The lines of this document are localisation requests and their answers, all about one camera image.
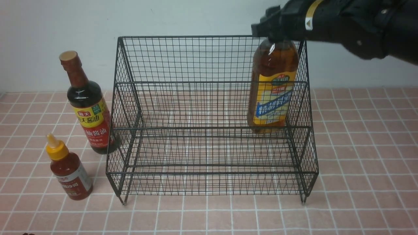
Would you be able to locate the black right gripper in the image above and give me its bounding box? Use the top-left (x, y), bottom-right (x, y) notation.
top-left (251, 0), bottom-right (327, 42)

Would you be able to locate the large amber cooking wine bottle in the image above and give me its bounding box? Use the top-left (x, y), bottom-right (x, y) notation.
top-left (247, 39), bottom-right (299, 134)

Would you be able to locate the black wire mesh shelf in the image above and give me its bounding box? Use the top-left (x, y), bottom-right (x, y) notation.
top-left (106, 35), bottom-right (319, 204)

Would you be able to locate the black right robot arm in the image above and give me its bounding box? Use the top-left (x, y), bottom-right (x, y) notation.
top-left (252, 0), bottom-right (418, 65)

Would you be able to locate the small red chili sauce bottle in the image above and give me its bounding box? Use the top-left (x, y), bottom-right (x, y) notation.
top-left (46, 133), bottom-right (93, 201)

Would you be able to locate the dark soy sauce bottle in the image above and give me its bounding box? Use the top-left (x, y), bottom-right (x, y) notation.
top-left (59, 51), bottom-right (120, 155)

